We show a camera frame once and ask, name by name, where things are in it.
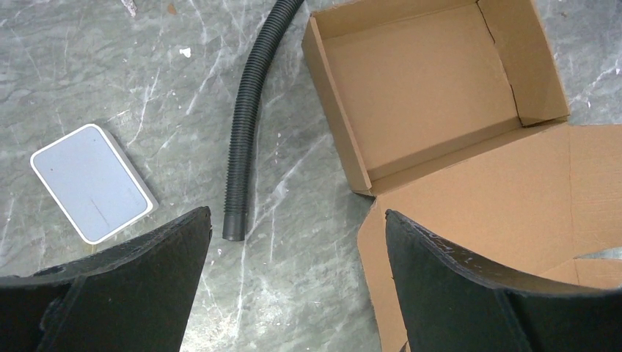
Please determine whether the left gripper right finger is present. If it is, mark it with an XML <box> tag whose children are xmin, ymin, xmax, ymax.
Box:
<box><xmin>385</xmin><ymin>210</ymin><xmax>621</xmax><ymax>351</ymax></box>

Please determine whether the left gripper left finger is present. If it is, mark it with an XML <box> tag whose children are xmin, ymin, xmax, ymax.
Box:
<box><xmin>1</xmin><ymin>206</ymin><xmax>212</xmax><ymax>351</ymax></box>

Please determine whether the brown cardboard box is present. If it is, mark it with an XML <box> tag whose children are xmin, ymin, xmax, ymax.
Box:
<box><xmin>302</xmin><ymin>1</ymin><xmax>621</xmax><ymax>351</ymax></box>

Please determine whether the clear plastic case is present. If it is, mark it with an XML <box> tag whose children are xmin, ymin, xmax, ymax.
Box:
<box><xmin>30</xmin><ymin>124</ymin><xmax>158</xmax><ymax>245</ymax></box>

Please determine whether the black corrugated hose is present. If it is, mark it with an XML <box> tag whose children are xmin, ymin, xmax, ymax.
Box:
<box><xmin>222</xmin><ymin>0</ymin><xmax>306</xmax><ymax>243</ymax></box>

